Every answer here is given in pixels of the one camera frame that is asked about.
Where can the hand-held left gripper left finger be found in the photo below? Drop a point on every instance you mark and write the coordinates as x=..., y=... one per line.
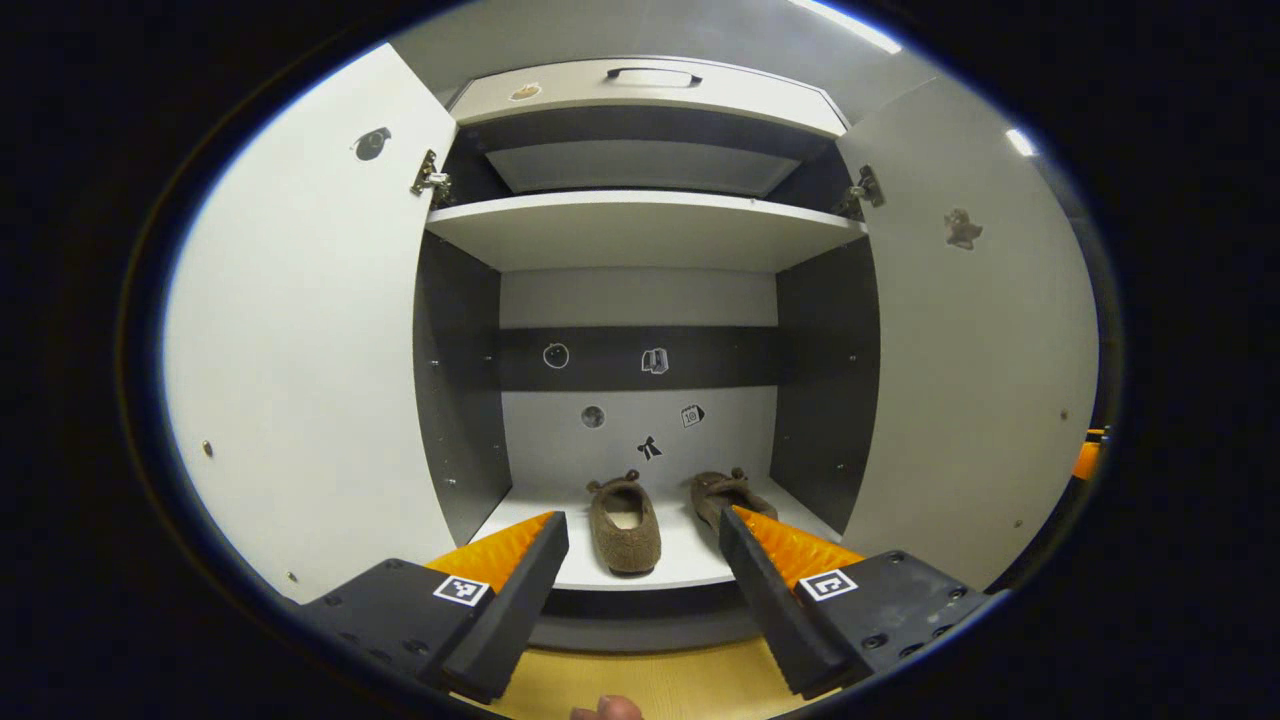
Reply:
x=515, y=620

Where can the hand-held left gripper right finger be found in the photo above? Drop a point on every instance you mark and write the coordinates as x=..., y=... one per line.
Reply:
x=765, y=620

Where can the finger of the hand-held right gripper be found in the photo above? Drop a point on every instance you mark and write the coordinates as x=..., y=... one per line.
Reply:
x=1088, y=460

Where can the brown fuzzy shoe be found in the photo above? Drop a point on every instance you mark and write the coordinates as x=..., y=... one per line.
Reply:
x=625, y=550
x=715, y=492

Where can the white shoe cabinet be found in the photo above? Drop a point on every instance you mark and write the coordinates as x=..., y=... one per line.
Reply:
x=640, y=300

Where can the metal door hinge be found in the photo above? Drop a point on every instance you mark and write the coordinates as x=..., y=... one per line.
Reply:
x=432, y=180
x=865, y=188

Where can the white cabinet shelf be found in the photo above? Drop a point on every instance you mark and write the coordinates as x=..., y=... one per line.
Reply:
x=640, y=235

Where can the white cabinet drawer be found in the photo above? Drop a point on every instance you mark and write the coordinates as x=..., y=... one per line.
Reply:
x=580, y=100

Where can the small ceiling light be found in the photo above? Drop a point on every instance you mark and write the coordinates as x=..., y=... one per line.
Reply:
x=1021, y=142

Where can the long ceiling light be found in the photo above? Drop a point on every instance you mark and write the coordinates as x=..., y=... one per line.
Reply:
x=850, y=25

